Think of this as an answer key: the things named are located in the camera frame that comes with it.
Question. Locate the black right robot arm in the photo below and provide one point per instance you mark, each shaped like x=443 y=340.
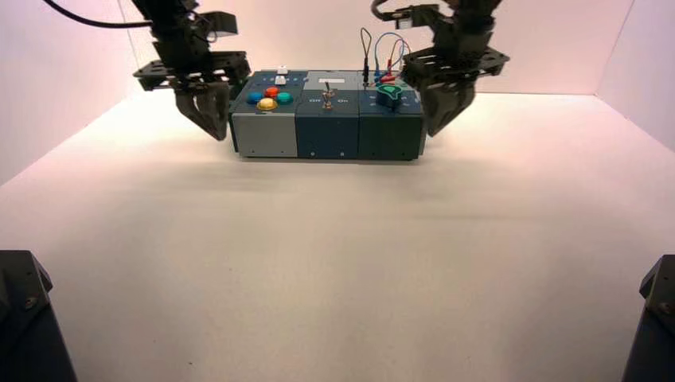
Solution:
x=472 y=13

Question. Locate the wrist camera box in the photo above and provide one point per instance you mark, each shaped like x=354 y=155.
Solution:
x=416 y=16
x=221 y=25

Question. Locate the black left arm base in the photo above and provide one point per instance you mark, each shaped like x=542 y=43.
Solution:
x=26 y=327

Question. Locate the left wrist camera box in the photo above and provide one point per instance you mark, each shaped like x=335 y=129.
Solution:
x=221 y=25

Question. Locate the red round push button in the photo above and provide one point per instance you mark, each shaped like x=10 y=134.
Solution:
x=272 y=91

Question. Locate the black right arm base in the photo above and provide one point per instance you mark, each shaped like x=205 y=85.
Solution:
x=654 y=337

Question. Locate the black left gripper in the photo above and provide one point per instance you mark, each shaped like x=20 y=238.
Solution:
x=195 y=71

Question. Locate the teal round push button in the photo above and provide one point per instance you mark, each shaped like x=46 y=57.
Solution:
x=284 y=97

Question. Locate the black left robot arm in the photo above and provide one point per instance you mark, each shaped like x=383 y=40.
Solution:
x=168 y=21

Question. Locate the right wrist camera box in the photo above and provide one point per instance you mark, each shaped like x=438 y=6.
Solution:
x=416 y=16

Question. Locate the green and black rotary knob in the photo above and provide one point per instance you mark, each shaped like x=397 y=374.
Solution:
x=389 y=96

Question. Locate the metal toggle switch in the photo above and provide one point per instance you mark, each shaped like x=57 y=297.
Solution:
x=327 y=103
x=327 y=88

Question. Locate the grey and blue control box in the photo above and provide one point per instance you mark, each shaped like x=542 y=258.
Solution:
x=321 y=137

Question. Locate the yellow round push button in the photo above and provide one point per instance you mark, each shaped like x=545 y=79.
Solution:
x=267 y=104

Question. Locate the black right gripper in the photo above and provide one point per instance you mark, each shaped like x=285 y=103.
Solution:
x=453 y=63

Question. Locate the blue round push button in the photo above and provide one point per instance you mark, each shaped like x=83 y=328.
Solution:
x=254 y=97

